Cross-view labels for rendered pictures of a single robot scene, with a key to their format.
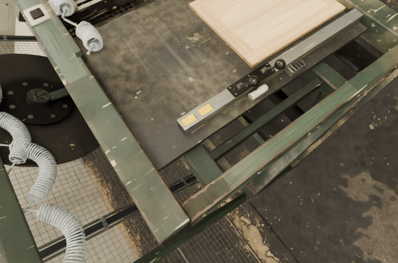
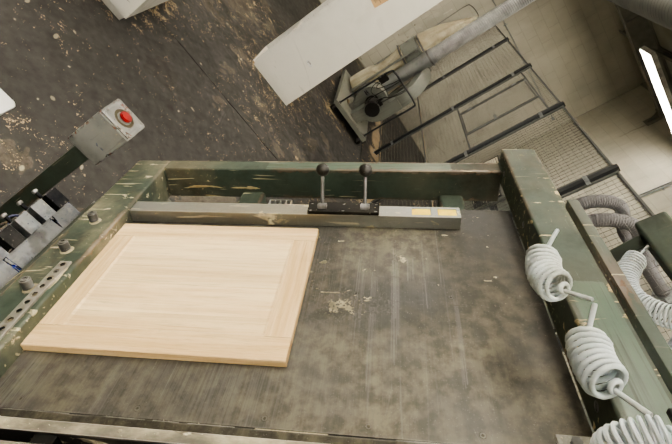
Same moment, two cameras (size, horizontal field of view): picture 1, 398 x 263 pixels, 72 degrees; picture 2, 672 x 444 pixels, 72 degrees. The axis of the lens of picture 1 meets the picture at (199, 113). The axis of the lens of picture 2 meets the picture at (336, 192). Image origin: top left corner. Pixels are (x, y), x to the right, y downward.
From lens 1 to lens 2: 1.49 m
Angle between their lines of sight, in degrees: 80
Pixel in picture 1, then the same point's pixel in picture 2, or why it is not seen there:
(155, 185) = (520, 169)
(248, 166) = (423, 166)
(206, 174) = (457, 202)
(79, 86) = (584, 271)
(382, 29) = (152, 186)
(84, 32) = (553, 260)
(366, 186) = not seen: hidden behind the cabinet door
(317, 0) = (129, 248)
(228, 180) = (448, 167)
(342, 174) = not seen: hidden behind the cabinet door
